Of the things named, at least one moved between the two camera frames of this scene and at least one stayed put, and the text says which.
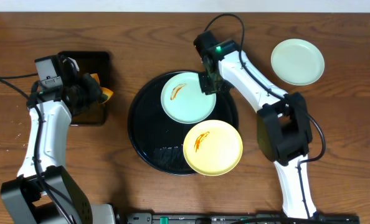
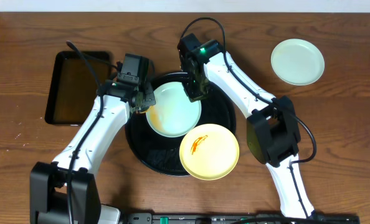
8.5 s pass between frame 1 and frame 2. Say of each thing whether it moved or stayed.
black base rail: stayed
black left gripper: moved
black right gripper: moved
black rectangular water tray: stayed
